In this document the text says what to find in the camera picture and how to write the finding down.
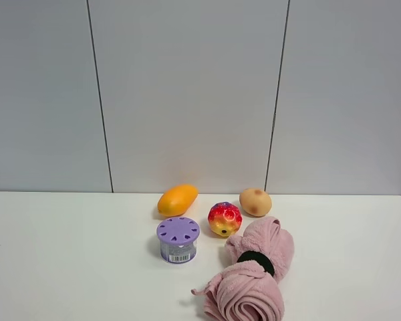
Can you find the red yellow toy strawberry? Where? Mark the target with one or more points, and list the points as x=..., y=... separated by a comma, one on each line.
x=224, y=219

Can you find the orange toy mango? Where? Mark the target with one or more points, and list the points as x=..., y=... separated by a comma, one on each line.
x=177, y=200

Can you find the tan toy potato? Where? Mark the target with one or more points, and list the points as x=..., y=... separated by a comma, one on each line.
x=255, y=202

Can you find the purple lidded air freshener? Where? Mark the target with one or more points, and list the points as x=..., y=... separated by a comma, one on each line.
x=177, y=237

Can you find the black hair band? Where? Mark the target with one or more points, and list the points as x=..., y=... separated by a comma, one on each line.
x=260, y=258

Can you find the pink rolled towel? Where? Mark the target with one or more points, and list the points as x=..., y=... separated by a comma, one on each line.
x=245, y=291

